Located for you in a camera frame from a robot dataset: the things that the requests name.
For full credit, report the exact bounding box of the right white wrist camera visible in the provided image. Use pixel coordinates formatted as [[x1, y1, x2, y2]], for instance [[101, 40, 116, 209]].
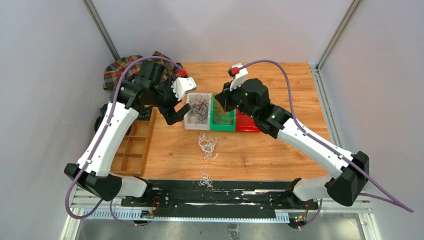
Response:
[[228, 63, 249, 91]]

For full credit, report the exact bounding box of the wooden compartment tray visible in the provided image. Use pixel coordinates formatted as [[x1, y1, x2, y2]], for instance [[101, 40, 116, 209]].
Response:
[[111, 108, 158, 177]]

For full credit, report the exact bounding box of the aluminium front rail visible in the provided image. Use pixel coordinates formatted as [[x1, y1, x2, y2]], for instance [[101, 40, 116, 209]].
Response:
[[60, 196, 381, 240]]

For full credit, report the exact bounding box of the white plastic bin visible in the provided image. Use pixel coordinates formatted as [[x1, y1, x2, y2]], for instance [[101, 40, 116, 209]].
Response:
[[184, 92, 212, 131]]

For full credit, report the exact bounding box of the dark fabric roll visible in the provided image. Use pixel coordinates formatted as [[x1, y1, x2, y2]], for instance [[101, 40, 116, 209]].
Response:
[[94, 116, 103, 133]]

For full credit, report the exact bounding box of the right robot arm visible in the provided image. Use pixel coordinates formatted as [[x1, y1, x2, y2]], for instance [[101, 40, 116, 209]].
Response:
[[214, 78, 369, 209]]

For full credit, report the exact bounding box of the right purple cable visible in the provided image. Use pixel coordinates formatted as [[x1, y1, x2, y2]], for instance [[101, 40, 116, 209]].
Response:
[[230, 59, 415, 230]]

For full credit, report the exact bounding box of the white cable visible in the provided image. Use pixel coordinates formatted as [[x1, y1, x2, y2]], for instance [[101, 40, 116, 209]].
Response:
[[197, 132, 220, 163], [198, 167, 215, 189]]

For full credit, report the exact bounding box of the red plastic bin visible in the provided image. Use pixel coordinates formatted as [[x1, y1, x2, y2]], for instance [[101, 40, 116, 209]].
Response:
[[235, 109, 260, 133]]

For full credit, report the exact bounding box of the plaid cloth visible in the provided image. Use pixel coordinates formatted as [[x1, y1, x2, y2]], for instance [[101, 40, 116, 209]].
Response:
[[103, 51, 188, 91]]

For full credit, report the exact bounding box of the green plastic bin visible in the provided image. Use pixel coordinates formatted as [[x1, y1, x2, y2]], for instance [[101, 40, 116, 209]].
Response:
[[210, 93, 236, 132]]

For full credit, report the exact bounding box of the aluminium frame post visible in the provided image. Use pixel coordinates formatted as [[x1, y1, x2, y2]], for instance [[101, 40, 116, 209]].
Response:
[[82, 0, 121, 61], [316, 0, 363, 71]]

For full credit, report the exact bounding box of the black cable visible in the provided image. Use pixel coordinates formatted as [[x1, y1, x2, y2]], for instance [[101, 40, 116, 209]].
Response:
[[186, 96, 210, 127]]

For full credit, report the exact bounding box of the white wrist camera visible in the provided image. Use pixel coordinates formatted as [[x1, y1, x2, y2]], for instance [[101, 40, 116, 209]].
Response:
[[171, 77, 197, 101], [228, 63, 249, 91]]

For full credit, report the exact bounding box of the left aluminium frame post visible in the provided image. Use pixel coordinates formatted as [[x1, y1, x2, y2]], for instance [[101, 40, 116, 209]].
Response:
[[82, 0, 121, 61]]

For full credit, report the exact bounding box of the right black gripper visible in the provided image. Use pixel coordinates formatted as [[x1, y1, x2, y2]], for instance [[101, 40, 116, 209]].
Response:
[[214, 80, 257, 120]]

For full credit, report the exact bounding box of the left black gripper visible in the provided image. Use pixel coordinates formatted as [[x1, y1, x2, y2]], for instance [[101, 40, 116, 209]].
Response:
[[150, 75, 191, 124]]

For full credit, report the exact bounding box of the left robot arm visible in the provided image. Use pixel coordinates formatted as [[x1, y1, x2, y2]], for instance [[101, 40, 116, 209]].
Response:
[[64, 60, 197, 207]]

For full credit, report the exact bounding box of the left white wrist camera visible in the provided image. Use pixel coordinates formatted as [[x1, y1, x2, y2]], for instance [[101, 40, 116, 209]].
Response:
[[171, 77, 197, 101]]

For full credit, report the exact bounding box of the right aluminium frame post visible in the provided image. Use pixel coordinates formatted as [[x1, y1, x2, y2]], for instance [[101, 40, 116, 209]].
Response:
[[316, 0, 363, 71]]

